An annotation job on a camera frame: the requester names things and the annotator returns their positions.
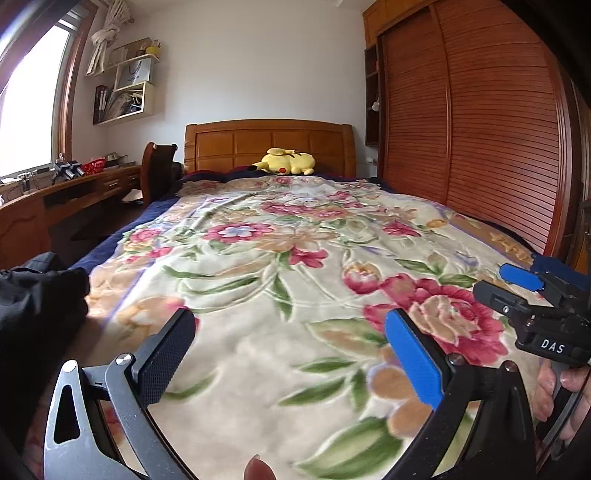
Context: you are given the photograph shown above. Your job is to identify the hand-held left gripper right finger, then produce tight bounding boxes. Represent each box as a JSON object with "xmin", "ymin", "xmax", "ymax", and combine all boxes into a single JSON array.
[{"xmin": 385, "ymin": 307, "xmax": 539, "ymax": 480}]

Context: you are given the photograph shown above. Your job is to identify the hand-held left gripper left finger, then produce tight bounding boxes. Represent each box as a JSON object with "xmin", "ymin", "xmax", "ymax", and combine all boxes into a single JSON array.
[{"xmin": 43, "ymin": 308, "xmax": 197, "ymax": 480}]

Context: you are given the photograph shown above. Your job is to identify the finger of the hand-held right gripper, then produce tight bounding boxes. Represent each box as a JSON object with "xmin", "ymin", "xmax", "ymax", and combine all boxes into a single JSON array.
[
  {"xmin": 500, "ymin": 253, "xmax": 587, "ymax": 303},
  {"xmin": 473, "ymin": 281, "xmax": 534, "ymax": 324}
]

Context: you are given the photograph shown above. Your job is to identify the person's right hand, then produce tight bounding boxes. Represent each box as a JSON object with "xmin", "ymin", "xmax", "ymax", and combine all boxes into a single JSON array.
[{"xmin": 536, "ymin": 360, "xmax": 591, "ymax": 444}]

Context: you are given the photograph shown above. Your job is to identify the floral plush blanket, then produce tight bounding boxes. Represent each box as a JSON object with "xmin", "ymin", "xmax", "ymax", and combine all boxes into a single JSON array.
[{"xmin": 25, "ymin": 175, "xmax": 557, "ymax": 480}]

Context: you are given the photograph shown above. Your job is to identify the dark grey shiny jacket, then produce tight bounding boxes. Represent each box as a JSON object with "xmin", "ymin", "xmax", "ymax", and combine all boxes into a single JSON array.
[{"xmin": 0, "ymin": 323, "xmax": 61, "ymax": 444}]

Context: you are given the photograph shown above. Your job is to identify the wooden louvred wardrobe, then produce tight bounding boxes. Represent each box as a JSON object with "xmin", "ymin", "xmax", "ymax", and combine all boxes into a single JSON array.
[{"xmin": 362, "ymin": 0, "xmax": 583, "ymax": 266}]

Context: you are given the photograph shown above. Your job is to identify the wooden chair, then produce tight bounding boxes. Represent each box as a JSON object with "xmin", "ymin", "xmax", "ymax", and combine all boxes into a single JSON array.
[{"xmin": 141, "ymin": 142, "xmax": 182, "ymax": 207}]

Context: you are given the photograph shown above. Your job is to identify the wooden desk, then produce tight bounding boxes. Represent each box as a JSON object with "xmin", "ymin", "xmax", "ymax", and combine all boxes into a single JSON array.
[{"xmin": 0, "ymin": 164, "xmax": 142, "ymax": 274}]

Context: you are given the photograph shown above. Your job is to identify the black device on desk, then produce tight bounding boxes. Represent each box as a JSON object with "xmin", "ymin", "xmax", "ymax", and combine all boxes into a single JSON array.
[{"xmin": 52, "ymin": 159, "xmax": 86, "ymax": 182}]

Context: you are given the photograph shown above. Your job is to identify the wooden bed headboard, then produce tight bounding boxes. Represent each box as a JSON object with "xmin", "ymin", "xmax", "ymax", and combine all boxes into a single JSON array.
[{"xmin": 184, "ymin": 119, "xmax": 357, "ymax": 179}]

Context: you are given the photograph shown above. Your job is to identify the yellow plush toy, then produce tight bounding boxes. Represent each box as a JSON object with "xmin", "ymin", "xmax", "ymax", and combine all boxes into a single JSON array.
[{"xmin": 249, "ymin": 148, "xmax": 317, "ymax": 176}]

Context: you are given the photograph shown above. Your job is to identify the row of books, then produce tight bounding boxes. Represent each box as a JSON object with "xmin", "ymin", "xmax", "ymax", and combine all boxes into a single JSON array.
[{"xmin": 94, "ymin": 84, "xmax": 145, "ymax": 123}]

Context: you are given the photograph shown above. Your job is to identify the white paper bag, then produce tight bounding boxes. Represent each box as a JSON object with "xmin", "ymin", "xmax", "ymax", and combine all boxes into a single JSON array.
[{"xmin": 115, "ymin": 60, "xmax": 151, "ymax": 91}]

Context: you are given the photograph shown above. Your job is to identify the tied beige curtain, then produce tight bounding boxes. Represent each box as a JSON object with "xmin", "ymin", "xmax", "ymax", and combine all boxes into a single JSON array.
[{"xmin": 85, "ymin": 0, "xmax": 135, "ymax": 77}]

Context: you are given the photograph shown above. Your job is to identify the white wall shelf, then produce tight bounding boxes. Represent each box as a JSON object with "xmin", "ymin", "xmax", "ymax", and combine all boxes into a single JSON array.
[{"xmin": 92, "ymin": 39, "xmax": 163, "ymax": 126}]

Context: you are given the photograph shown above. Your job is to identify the window with wooden frame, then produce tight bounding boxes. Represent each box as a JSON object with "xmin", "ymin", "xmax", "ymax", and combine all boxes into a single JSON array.
[{"xmin": 0, "ymin": 0, "xmax": 99, "ymax": 179}]

